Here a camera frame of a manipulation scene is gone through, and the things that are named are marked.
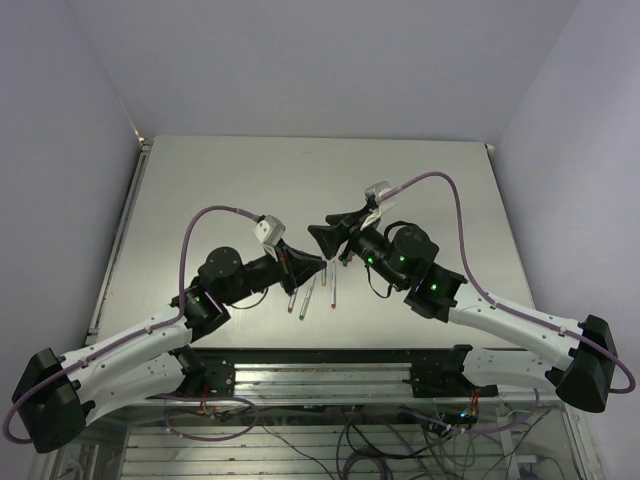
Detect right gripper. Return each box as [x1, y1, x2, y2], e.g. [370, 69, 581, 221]
[308, 205, 406, 290]

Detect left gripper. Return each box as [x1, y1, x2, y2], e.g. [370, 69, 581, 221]
[222, 237, 325, 305]

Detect purple pen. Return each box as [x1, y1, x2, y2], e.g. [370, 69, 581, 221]
[287, 289, 298, 314]

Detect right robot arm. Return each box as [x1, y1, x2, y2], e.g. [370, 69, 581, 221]
[308, 208, 617, 413]

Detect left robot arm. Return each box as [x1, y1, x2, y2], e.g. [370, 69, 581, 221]
[2, 241, 326, 453]

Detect green pen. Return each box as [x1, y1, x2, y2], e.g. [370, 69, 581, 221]
[298, 276, 317, 321]

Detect red pen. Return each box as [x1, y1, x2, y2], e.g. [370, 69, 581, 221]
[330, 261, 337, 309]

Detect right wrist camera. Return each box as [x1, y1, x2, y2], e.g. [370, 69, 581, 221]
[361, 181, 396, 230]

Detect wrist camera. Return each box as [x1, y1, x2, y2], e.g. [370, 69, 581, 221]
[254, 215, 286, 258]
[361, 181, 396, 230]

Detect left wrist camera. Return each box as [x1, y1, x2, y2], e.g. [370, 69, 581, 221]
[254, 215, 286, 258]

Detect aluminium frame rail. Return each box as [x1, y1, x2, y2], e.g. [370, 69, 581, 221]
[54, 362, 571, 401]

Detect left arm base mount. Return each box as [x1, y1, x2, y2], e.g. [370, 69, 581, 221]
[172, 347, 235, 398]

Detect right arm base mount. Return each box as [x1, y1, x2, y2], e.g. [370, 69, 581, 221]
[403, 344, 476, 398]

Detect loose cables under table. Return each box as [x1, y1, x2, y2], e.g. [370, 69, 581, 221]
[164, 392, 541, 480]

